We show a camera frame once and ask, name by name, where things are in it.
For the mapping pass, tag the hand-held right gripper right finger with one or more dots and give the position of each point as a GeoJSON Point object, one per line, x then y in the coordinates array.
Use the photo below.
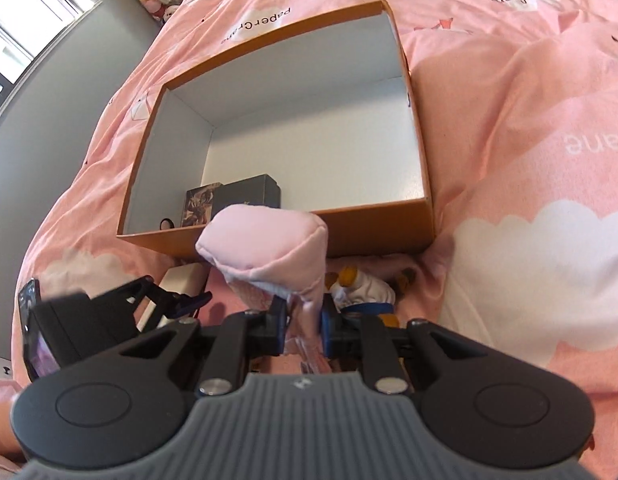
{"type": "Point", "coordinates": [330, 332]}

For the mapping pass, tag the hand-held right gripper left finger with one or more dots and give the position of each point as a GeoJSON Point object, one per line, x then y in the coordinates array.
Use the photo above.
{"type": "Point", "coordinates": [275, 325]}

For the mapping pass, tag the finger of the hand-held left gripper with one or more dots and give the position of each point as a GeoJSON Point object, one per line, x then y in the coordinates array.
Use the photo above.
{"type": "Point", "coordinates": [191, 304]}

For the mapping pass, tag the white rectangular box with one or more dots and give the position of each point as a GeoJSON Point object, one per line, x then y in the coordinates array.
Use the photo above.
{"type": "Point", "coordinates": [181, 280]}

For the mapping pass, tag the pink hat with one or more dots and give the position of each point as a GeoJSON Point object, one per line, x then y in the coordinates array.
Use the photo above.
{"type": "Point", "coordinates": [269, 245]}

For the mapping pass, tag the orange cardboard box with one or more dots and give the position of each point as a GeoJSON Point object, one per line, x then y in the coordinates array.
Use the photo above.
{"type": "Point", "coordinates": [369, 230]}

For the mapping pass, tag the person's left forearm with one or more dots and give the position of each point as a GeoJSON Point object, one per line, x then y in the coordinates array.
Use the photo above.
{"type": "Point", "coordinates": [1, 420]}

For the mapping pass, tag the black smartphone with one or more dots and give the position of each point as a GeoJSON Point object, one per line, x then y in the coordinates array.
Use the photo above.
{"type": "Point", "coordinates": [28, 300]}

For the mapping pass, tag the picture printed box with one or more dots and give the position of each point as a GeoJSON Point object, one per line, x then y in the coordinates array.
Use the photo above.
{"type": "Point", "coordinates": [201, 205]}

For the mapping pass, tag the dark blue box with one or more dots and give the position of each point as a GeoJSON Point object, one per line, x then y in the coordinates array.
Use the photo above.
{"type": "Point", "coordinates": [254, 192]}

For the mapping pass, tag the pink cloud printed blanket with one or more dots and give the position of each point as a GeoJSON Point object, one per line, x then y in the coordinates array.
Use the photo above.
{"type": "Point", "coordinates": [514, 110]}

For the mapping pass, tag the window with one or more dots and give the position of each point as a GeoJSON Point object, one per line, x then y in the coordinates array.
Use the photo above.
{"type": "Point", "coordinates": [19, 20]}

